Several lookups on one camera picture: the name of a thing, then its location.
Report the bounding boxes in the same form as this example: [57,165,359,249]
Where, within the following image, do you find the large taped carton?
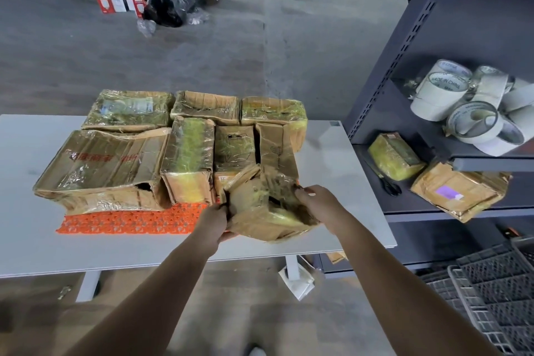
[33,127,172,215]

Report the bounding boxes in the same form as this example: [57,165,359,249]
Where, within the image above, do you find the person's right hand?
[294,184,347,235]

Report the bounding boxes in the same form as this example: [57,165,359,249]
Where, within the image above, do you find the black rubbish bag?
[145,0,184,28]

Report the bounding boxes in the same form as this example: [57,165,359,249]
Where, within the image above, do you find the taped parcel with white label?
[82,89,175,134]

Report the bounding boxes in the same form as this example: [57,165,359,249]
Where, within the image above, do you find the person's right forearm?
[333,217,497,356]

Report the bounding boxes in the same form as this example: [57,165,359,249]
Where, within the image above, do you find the grey plastic lattice crate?
[421,236,534,356]

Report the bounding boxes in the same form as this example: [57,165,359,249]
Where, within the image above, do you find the white tape roll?
[475,109,534,157]
[500,78,534,118]
[429,59,473,81]

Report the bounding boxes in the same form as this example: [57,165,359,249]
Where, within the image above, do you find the white table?
[0,114,398,302]

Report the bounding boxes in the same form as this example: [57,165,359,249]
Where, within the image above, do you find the orange perforated plastic mat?
[55,202,209,235]

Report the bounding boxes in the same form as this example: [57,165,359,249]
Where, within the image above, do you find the green taped parcel tall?
[160,116,216,205]

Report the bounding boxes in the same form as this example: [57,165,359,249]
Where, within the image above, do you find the dark blue metal shelf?
[319,0,534,277]

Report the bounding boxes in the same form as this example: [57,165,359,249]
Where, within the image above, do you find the yellow-green taped parcel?
[240,96,308,152]

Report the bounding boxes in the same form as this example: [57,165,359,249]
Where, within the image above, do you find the person's left hand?
[196,203,236,249]

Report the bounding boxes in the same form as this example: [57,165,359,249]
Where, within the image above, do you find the person's left forearm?
[62,230,217,356]

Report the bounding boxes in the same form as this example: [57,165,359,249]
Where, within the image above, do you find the yellow parcel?
[368,132,427,182]

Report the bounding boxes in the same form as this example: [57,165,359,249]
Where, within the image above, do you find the crumpled white paper bag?
[278,258,316,301]

